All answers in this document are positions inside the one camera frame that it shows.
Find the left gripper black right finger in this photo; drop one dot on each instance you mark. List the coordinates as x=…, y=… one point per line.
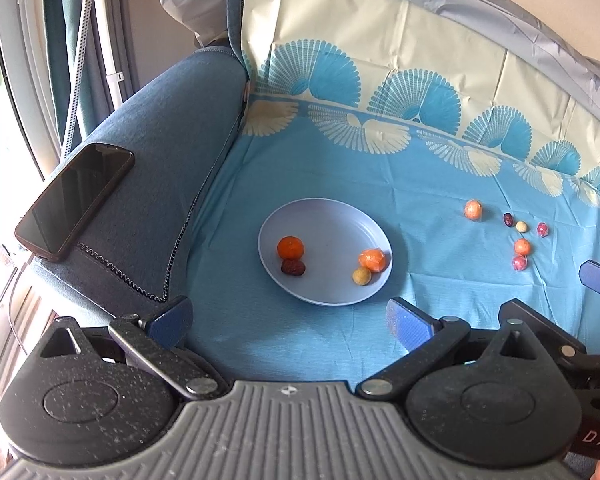
x=430, y=345

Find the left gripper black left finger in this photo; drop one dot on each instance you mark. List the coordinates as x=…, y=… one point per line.
x=152, y=343

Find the tan longan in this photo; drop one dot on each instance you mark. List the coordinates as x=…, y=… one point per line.
x=362, y=276
x=521, y=226

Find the dark red jujube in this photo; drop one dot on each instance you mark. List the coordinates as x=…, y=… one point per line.
x=293, y=267
x=508, y=219

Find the orange tangerine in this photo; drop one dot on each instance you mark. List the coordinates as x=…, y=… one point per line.
x=522, y=247
x=290, y=248

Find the wrapped red fruit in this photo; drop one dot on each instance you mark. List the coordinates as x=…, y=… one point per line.
x=519, y=263
x=543, y=229

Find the light purple plate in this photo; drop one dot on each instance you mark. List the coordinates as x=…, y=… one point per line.
x=333, y=235

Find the black smartphone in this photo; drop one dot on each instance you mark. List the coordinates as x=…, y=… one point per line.
x=71, y=199

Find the blue patterned cloth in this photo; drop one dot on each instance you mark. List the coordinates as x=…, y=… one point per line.
x=405, y=115

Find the teal curtain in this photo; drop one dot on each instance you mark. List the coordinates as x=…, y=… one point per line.
x=61, y=21

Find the grey metal stand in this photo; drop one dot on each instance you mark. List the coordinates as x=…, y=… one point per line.
x=116, y=53

